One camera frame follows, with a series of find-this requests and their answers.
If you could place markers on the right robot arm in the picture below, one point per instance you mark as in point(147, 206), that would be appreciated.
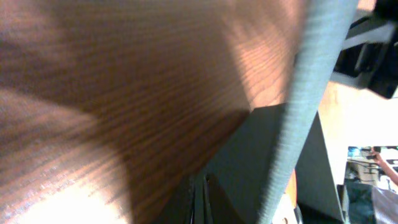
point(368, 59)

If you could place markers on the person forearm in background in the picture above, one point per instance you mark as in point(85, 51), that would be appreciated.
point(389, 170)

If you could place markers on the dark green box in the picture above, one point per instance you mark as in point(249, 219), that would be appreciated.
point(245, 180)

